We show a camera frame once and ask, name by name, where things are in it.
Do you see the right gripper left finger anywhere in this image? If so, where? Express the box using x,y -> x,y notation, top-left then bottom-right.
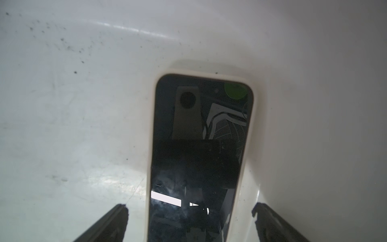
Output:
74,204 -> 129,242

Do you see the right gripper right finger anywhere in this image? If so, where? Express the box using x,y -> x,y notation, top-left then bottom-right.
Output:
252,202 -> 309,242

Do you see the white storage tray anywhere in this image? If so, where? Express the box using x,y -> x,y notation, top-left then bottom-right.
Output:
1,1 -> 387,242

